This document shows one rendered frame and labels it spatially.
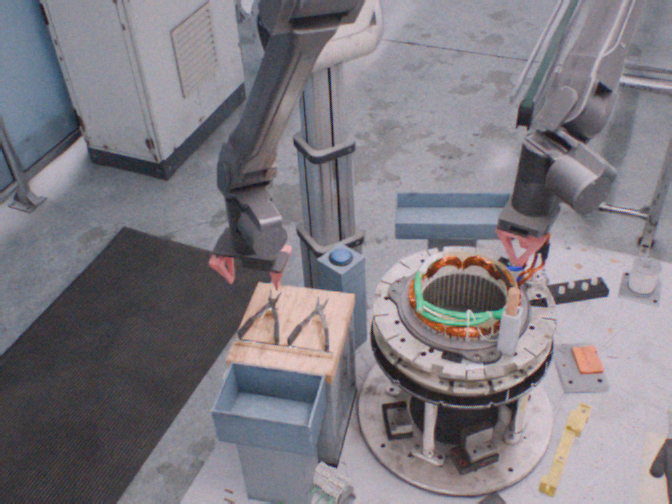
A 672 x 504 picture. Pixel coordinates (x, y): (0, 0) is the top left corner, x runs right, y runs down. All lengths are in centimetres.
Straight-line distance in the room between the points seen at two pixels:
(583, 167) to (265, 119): 41
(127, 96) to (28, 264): 82
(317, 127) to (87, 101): 218
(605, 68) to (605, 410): 83
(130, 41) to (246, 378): 218
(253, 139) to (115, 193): 263
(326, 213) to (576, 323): 62
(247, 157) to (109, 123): 259
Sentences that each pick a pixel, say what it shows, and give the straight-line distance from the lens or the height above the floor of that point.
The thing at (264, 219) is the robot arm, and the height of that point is 137.
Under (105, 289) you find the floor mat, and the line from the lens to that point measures 316.
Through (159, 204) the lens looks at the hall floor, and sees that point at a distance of 354.
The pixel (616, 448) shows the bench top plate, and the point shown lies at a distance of 164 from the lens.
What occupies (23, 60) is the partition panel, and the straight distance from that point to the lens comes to 363.
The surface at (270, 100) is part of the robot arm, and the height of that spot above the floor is 158.
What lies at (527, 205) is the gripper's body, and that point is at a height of 142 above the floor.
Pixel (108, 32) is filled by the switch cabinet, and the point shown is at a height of 72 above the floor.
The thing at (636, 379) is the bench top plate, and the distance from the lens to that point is 176.
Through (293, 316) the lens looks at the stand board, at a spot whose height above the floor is 107.
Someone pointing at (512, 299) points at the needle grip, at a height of 122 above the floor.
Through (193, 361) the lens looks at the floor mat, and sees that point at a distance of 279.
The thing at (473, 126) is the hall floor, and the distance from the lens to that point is 391.
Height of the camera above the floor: 208
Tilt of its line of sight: 42 degrees down
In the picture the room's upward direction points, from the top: 4 degrees counter-clockwise
